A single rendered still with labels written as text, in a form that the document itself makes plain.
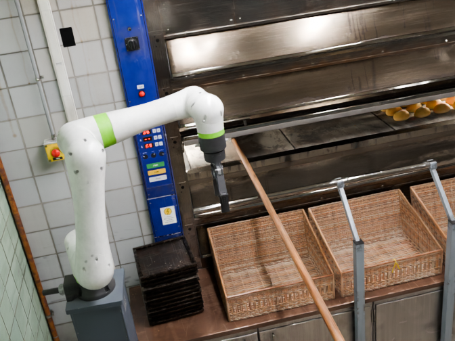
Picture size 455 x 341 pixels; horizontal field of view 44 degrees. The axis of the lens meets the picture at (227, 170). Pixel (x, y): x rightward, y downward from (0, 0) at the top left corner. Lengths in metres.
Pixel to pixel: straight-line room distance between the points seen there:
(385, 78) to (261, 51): 0.69
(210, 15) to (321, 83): 0.67
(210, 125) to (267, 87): 1.06
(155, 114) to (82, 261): 0.54
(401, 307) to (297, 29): 1.50
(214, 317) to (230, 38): 1.38
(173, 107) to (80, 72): 0.89
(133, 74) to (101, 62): 0.15
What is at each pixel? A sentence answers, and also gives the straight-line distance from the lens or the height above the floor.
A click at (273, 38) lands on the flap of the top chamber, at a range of 2.83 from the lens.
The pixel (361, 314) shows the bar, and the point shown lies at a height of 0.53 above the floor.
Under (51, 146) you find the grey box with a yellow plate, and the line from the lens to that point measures 2.80.
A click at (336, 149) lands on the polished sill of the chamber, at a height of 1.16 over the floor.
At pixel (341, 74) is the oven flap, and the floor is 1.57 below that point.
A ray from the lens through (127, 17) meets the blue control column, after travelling 2.67.
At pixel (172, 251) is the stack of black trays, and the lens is 2.91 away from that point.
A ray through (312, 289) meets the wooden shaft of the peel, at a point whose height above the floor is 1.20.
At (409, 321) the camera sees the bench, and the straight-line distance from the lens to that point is 3.20.
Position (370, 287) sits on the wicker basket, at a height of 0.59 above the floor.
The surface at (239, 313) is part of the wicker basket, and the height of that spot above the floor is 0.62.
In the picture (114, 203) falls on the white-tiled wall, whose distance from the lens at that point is 3.00.
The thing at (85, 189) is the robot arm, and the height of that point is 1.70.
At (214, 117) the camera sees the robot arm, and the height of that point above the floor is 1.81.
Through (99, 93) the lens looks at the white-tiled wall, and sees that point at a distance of 2.78.
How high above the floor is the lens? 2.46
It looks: 26 degrees down
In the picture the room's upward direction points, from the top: 7 degrees counter-clockwise
